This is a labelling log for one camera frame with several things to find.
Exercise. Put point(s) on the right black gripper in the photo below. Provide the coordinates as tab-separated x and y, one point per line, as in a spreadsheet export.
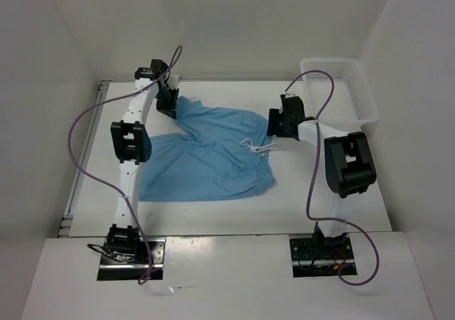
274	114

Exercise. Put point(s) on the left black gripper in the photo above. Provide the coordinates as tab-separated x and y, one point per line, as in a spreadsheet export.
170	109

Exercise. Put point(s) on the light blue shorts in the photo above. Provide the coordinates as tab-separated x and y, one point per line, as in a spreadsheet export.
221	154

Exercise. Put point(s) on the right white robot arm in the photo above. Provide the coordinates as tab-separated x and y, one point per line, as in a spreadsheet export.
347	163

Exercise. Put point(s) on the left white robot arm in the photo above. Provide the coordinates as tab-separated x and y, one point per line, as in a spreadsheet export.
132	147

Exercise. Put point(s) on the white plastic basket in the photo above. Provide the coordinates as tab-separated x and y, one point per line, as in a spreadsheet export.
352	102

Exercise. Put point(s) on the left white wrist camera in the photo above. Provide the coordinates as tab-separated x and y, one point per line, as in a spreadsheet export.
173	81

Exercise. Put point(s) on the aluminium table edge rail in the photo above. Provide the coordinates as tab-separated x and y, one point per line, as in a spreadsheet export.
71	205

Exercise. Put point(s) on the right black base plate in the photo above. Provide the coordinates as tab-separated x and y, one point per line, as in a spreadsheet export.
307	262

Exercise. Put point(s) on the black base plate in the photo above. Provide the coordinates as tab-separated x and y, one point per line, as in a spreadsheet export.
127	267
307	262

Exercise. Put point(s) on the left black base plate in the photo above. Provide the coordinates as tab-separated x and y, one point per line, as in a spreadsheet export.
127	267

